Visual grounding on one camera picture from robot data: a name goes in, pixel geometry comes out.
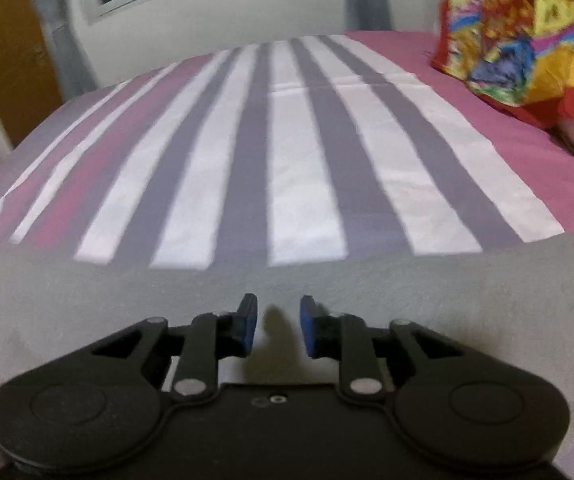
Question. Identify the grey left curtain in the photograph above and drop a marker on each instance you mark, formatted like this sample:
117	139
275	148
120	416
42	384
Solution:
74	74

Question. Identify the striped pink purple bed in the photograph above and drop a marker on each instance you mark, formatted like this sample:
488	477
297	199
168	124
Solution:
306	150

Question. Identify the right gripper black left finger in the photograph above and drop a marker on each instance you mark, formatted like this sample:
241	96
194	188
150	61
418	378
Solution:
108	397

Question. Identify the brown wooden door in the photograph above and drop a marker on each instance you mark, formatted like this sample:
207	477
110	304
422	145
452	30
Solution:
29	90

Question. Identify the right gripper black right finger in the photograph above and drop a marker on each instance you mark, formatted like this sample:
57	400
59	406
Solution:
442	395

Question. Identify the colourful patterned quilt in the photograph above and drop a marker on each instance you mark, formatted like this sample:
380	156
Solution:
516	55

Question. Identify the grey sweatpants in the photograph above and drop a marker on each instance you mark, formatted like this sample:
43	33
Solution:
516	305

